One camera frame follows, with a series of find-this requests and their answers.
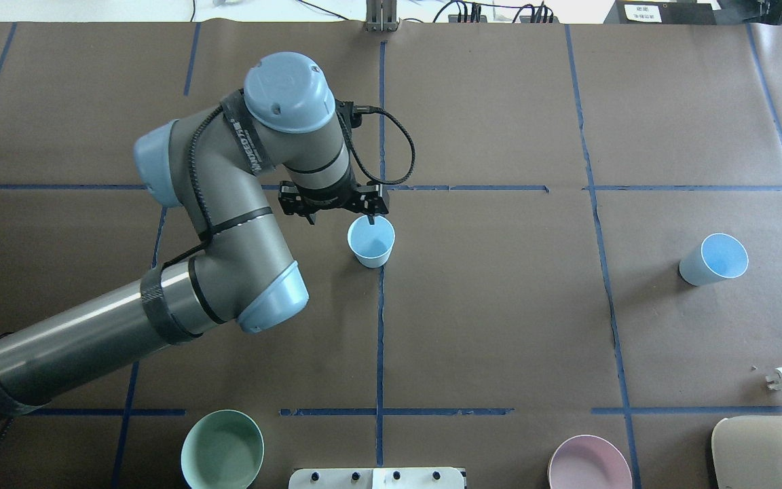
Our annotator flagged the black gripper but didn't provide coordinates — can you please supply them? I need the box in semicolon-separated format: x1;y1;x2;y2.
278;179;390;225

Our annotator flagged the light blue cup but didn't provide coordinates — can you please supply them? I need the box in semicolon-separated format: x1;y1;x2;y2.
677;233;750;286
347;216;395;269

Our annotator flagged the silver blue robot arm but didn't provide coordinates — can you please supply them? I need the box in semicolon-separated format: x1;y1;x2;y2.
0;52;389;423

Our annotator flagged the mint green bowl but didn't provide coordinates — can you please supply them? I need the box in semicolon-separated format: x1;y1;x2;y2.
180;410;265;488

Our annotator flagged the pink bowl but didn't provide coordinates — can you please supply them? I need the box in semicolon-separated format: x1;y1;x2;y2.
546;435;633;488

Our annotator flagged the black box with label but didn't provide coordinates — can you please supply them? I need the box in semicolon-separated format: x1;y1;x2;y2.
603;1;716;25

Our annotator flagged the white toaster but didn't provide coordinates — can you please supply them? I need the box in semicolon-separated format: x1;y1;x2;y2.
710;415;782;488

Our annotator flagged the aluminium frame post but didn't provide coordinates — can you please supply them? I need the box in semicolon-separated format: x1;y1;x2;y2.
364;0;400;32

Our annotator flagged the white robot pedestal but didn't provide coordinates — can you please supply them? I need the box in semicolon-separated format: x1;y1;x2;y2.
288;467;468;488

